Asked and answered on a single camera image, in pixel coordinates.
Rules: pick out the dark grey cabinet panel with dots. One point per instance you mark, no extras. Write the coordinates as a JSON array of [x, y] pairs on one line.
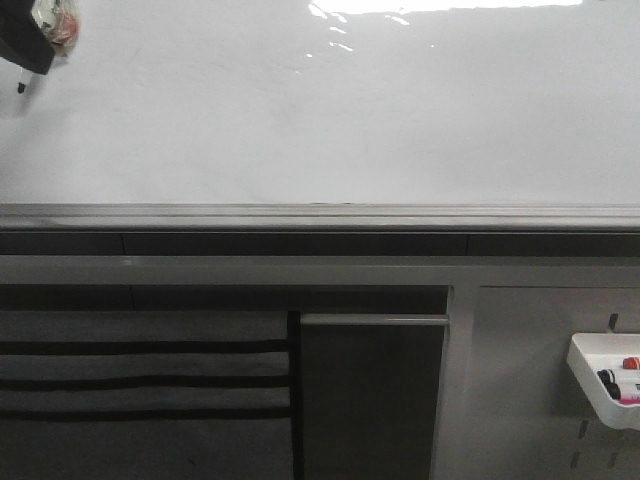
[[370, 386]]

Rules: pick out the grey pegboard panel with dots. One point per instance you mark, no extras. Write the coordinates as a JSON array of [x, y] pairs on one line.
[[510, 407]]

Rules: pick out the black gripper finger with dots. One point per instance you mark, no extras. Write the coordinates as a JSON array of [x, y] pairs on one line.
[[22, 40]]

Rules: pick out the white plastic marker tray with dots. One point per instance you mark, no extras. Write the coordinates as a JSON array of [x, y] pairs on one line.
[[590, 352]]

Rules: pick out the red-capped marker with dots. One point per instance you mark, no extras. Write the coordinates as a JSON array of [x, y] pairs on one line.
[[631, 363]]

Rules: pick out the black-tipped white marker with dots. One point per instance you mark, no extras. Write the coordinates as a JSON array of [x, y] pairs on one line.
[[59, 22]]

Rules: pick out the grey fabric pocket organizer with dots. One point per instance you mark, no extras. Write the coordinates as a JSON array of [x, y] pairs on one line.
[[149, 395]]

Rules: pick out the white whiteboard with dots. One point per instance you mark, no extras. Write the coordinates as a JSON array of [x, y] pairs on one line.
[[507, 115]]

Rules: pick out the black-capped marker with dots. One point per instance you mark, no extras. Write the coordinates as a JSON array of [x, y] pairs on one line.
[[618, 376]]

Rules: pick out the pink-capped marker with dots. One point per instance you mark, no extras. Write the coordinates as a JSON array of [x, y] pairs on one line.
[[624, 393]]

